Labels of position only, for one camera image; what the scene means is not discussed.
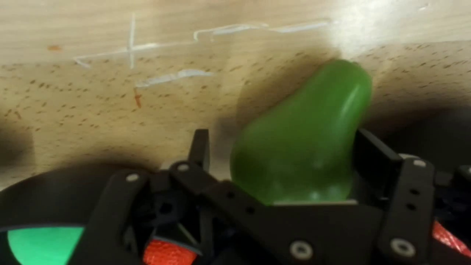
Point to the dark green plush pear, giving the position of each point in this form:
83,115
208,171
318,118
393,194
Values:
304,141

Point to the small black bowl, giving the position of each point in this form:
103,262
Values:
45,200

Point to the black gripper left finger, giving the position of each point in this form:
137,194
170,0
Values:
199,149

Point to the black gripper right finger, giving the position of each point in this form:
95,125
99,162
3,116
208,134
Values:
407,206

